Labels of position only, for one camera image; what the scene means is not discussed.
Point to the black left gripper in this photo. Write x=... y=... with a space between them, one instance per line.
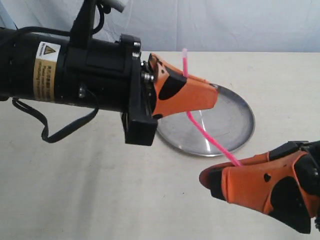
x=108 y=75

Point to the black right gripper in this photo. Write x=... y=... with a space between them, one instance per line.
x=281 y=183

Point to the pink plastic straw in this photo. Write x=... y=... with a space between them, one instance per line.
x=208 y=137

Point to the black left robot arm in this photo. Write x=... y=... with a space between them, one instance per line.
x=37 y=65

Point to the round stainless steel plate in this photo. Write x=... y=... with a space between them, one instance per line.
x=231 y=122

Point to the white backdrop cloth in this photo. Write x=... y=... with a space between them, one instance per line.
x=218 y=25

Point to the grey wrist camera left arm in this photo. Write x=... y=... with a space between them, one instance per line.
x=118 y=5

